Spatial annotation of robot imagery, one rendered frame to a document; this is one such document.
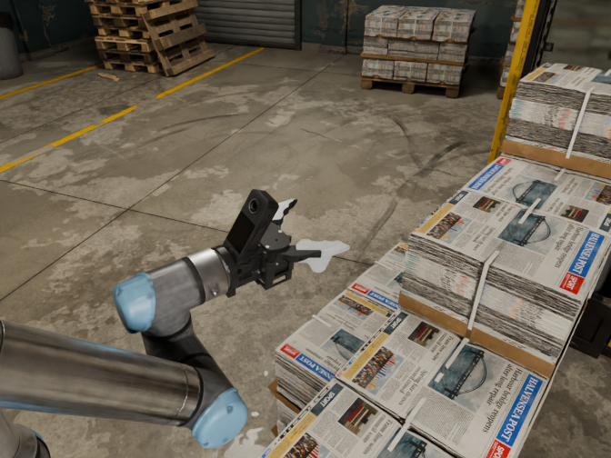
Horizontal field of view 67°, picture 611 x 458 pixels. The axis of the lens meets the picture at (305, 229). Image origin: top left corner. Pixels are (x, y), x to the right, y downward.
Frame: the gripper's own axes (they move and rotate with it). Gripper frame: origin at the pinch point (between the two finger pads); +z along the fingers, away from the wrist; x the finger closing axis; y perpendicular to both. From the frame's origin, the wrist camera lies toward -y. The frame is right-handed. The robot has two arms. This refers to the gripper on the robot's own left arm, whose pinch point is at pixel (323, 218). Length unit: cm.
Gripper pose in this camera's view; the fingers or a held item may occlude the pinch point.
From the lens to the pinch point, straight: 79.5
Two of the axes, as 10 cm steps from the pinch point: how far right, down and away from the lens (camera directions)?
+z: 8.0, -3.2, 5.0
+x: 5.9, 5.5, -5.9
